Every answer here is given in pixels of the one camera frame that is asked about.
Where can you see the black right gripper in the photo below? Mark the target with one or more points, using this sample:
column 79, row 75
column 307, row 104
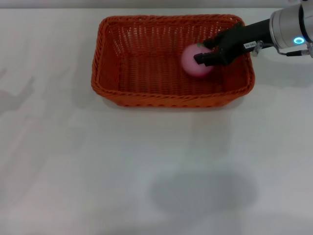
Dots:
column 244, row 36

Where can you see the pink toy peach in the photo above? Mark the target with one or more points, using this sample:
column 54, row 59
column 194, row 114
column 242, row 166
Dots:
column 193, row 62

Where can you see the orange woven plastic basket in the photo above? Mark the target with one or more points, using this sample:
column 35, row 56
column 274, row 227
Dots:
column 151, row 78

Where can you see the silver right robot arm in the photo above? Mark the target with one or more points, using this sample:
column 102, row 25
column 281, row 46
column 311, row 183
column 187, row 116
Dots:
column 291, row 24

